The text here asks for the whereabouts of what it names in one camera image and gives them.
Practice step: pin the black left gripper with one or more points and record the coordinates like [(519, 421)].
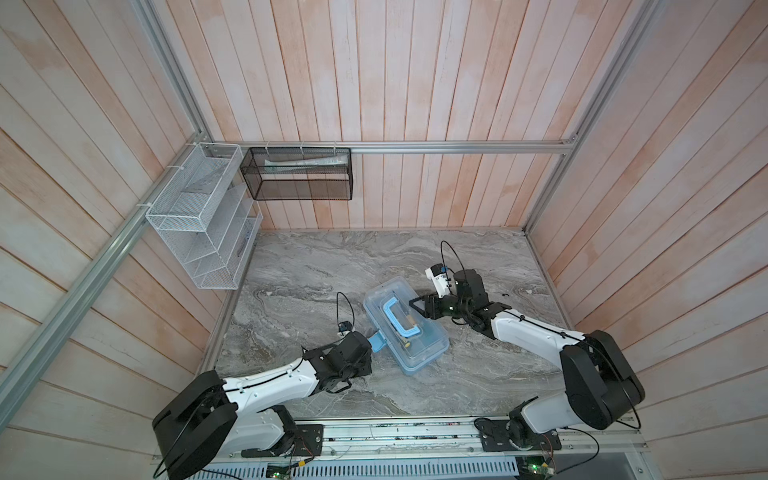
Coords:
[(365, 366)]

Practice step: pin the white wire mesh shelf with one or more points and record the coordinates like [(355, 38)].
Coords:
[(206, 219)]

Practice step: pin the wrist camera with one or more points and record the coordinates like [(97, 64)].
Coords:
[(344, 328), (438, 275)]

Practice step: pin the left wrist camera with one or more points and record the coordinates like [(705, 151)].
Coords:
[(344, 328)]

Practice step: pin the black wire mesh basket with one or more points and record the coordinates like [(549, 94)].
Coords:
[(298, 173)]

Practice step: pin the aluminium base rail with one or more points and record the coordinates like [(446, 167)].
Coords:
[(444, 448)]

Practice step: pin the aluminium frame rail right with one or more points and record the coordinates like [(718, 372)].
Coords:
[(636, 23)]

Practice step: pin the aluminium frame rail back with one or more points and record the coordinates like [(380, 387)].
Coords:
[(425, 147)]

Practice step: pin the blue plastic tool box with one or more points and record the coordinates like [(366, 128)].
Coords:
[(387, 307)]

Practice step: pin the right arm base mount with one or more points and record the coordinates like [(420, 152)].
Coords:
[(513, 435)]

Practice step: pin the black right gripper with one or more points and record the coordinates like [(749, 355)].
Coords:
[(430, 302)]

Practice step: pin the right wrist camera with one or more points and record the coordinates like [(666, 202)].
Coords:
[(438, 275)]

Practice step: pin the aluminium frame rail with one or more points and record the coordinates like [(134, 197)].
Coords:
[(39, 352), (636, 23), (425, 147)]

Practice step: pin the aluminium frame rail left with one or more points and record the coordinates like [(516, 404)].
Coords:
[(39, 352)]

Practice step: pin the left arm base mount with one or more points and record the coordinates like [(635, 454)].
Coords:
[(305, 440)]

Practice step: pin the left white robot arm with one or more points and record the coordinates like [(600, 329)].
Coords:
[(215, 415)]

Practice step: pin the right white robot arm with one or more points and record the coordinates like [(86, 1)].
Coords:
[(600, 386)]

